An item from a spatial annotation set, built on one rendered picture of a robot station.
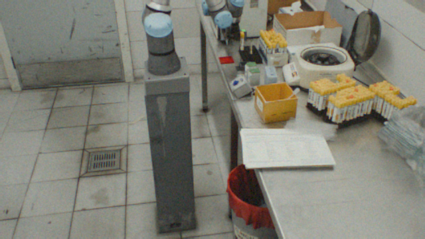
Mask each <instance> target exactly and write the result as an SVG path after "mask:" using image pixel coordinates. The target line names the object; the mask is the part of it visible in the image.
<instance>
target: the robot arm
mask: <svg viewBox="0 0 425 239"><path fill-rule="evenodd" d="M169 2H171V0H148V1H147V3H146V6H145V9H144V10H143V12H142V14H141V22H142V25H143V26H144V28H145V33H146V37H147V45H148V50H149V56H148V60H147V71H148V72H149V73H150V74H153V75H157V76H165V75H170V74H174V73H176V72H177V71H178V70H179V69H180V68H181V62H180V60H179V57H178V56H177V53H176V51H175V42H174V35H173V22H172V20H171V12H172V7H171V5H170V4H169ZM243 7H244V0H203V1H202V10H203V15H204V16H211V17H212V19H213V20H214V22H215V24H216V25H217V26H218V27H220V28H222V34H223V36H224V39H225V41H226V44H227V45H228V43H230V42H232V43H233V44H234V41H235V40H238V39H239V40H240V37H239V35H241V34H240V26H239V23H240V20H241V18H242V14H243V12H242V11H243Z"/></svg>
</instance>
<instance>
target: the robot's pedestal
mask: <svg viewBox="0 0 425 239"><path fill-rule="evenodd" d="M143 83H144V98H145V108H146V115H147V127H148V133H149V145H150V152H151V164H152V170H153V182H154V189H155V195H156V201H157V213H158V220H159V233H166V232H176V231H184V230H194V229H196V218H195V203H194V188H193V160H192V145H191V116H190V101H189V92H175V93H166V94H150V96H147V91H146V85H145V75H143Z"/></svg>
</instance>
